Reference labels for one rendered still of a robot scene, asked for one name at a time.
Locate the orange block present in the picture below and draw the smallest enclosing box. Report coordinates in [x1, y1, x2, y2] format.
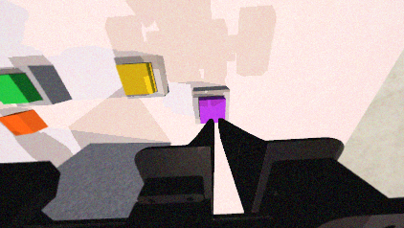
[0, 110, 48, 136]

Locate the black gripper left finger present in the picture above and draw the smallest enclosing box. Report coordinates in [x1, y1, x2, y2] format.
[134, 119, 214, 215]

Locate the purple button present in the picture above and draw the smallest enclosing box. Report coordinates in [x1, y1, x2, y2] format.
[192, 85, 231, 125]

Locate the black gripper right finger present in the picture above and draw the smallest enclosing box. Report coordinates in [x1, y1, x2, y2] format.
[218, 118, 345, 214]

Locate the green button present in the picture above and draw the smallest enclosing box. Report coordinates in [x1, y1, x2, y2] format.
[0, 65, 72, 107]

